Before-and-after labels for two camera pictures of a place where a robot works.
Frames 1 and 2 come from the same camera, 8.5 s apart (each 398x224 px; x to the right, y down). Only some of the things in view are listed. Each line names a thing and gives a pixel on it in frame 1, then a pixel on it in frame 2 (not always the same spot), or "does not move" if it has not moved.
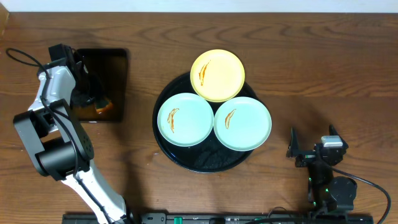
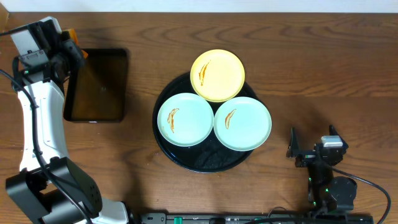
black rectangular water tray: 110,68 does not move
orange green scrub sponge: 102,105 to 73,36
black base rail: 224,218 does not move
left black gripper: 83,98 to 72,50
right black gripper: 306,156 does not move
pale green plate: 186,119 does not move
